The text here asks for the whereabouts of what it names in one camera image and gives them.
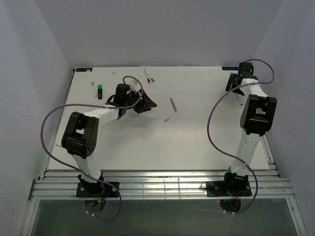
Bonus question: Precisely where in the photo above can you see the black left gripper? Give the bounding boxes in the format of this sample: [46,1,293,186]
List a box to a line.
[124,88,157,114]

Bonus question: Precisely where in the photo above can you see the red capped white marker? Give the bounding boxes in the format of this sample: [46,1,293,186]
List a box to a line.
[144,69,151,84]

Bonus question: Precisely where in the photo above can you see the blue capped white marker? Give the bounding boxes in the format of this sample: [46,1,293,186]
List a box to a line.
[144,71,155,83]

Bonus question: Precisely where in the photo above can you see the purple highlighter pen body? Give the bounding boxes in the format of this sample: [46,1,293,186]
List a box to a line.
[170,97,177,112]

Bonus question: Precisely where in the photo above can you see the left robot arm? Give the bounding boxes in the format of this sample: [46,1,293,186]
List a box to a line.
[61,84,157,197]

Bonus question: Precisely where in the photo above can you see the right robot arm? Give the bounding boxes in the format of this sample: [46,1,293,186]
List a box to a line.
[222,60,278,195]

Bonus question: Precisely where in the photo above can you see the blue label sticker right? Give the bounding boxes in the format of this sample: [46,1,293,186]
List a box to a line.
[221,66,239,71]

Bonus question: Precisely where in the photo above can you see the blue label sticker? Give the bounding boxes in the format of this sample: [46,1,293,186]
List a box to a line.
[75,67,93,72]
[221,66,239,71]

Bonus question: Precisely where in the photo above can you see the green black highlighter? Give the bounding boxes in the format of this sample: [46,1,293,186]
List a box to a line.
[97,84,103,100]

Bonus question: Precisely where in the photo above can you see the orange capped white marker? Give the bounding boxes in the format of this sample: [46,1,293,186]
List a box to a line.
[91,82,97,97]

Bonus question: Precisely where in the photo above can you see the blue label sticker left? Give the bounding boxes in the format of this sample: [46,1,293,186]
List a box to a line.
[75,67,93,72]

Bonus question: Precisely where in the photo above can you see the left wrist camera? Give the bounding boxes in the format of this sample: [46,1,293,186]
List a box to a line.
[129,79,141,91]

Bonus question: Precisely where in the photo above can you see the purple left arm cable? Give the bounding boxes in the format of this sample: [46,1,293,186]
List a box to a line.
[40,75,144,222]

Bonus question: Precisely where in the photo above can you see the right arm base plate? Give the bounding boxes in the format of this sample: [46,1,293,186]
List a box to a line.
[200,181,252,197]

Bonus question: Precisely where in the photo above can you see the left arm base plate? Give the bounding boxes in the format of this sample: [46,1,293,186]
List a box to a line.
[75,182,120,198]

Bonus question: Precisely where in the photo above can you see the aluminium rail frame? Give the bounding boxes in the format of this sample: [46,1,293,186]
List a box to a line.
[22,138,307,236]

